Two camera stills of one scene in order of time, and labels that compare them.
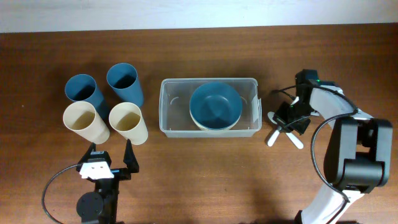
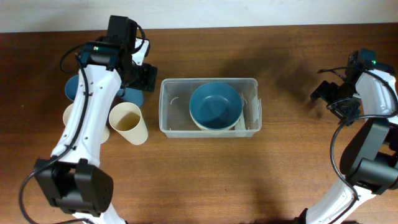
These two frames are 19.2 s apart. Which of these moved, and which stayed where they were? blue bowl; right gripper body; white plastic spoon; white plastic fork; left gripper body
Moved: white plastic spoon; right gripper body; white plastic fork; left gripper body
Stayed: blue bowl
